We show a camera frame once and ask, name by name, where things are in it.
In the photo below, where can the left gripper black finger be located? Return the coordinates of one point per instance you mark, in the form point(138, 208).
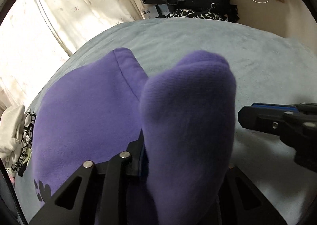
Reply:
point(97, 193)

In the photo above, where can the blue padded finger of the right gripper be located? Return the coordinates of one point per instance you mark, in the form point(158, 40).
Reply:
point(264, 117)

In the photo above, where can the purple hoodie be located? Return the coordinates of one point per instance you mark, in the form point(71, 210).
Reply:
point(186, 115)

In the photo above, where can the light blue bed blanket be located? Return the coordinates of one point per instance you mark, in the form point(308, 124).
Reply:
point(268, 69)

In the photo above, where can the black and white patterned garment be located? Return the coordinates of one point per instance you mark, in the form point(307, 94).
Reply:
point(26, 144)

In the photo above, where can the white folded garment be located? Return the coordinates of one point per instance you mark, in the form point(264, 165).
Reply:
point(12, 124)

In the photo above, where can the black bag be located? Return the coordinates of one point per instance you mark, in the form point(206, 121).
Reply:
point(216, 6)

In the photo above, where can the black white patterned cloth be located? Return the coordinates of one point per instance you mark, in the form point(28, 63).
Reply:
point(188, 13)

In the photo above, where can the white labelled box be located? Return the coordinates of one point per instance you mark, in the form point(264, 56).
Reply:
point(156, 11)

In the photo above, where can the cream floral curtain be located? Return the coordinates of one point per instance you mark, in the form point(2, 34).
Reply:
point(38, 36)

